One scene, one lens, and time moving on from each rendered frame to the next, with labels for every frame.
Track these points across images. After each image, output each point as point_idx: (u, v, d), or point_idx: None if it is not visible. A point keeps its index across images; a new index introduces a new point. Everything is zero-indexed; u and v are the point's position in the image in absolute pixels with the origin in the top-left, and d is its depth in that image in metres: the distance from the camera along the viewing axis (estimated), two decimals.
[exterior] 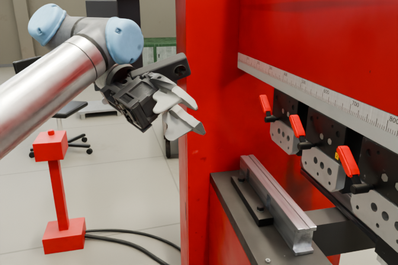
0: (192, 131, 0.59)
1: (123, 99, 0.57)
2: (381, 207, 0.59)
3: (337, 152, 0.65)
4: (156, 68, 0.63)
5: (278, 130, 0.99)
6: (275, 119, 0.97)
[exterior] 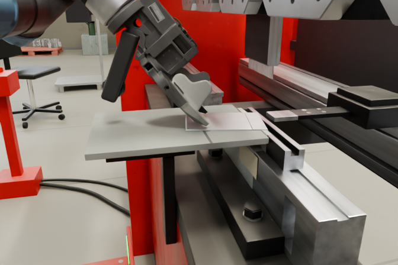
0: (197, 111, 0.51)
1: None
2: None
3: None
4: (130, 62, 0.54)
5: None
6: None
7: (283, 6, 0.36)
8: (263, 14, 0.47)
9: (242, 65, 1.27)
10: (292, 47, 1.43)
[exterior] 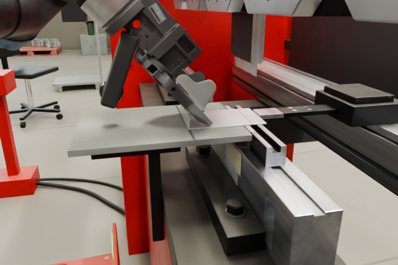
0: (202, 111, 0.51)
1: None
2: None
3: None
4: None
5: None
6: None
7: (260, 3, 0.36)
8: (246, 12, 0.48)
9: None
10: (287, 46, 1.44)
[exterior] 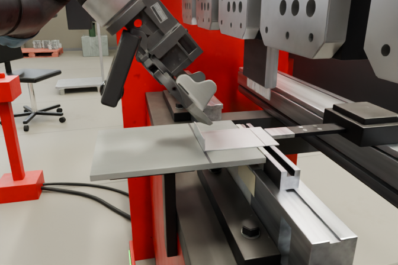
0: (203, 111, 0.51)
1: None
2: None
3: None
4: None
5: (185, 6, 0.93)
6: None
7: (279, 40, 0.38)
8: (260, 39, 0.49)
9: (241, 74, 1.29)
10: (291, 55, 1.45)
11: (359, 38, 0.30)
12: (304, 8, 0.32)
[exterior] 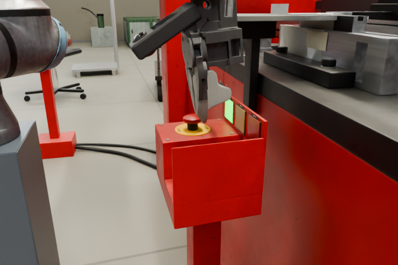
0: (208, 109, 0.53)
1: None
2: None
3: None
4: None
5: None
6: None
7: None
8: None
9: None
10: (318, 6, 1.60)
11: None
12: None
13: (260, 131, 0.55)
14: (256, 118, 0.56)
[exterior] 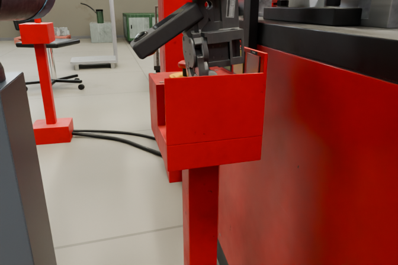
0: None
1: None
2: None
3: None
4: None
5: None
6: None
7: None
8: None
9: None
10: None
11: None
12: None
13: (259, 66, 0.51)
14: (256, 53, 0.52)
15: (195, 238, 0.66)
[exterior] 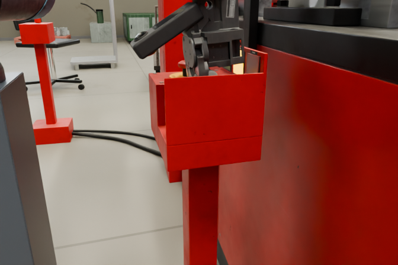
0: None
1: None
2: None
3: None
4: None
5: None
6: None
7: None
8: None
9: None
10: None
11: None
12: None
13: (259, 66, 0.51)
14: (256, 53, 0.52)
15: (195, 238, 0.66)
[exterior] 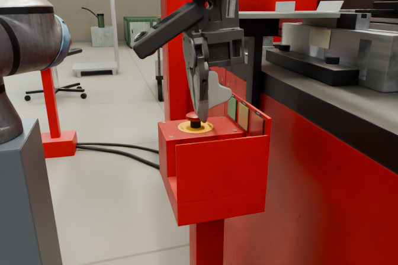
0: (208, 110, 0.53)
1: None
2: None
3: None
4: None
5: None
6: None
7: None
8: None
9: None
10: None
11: None
12: None
13: (263, 128, 0.55)
14: (260, 115, 0.56)
15: None
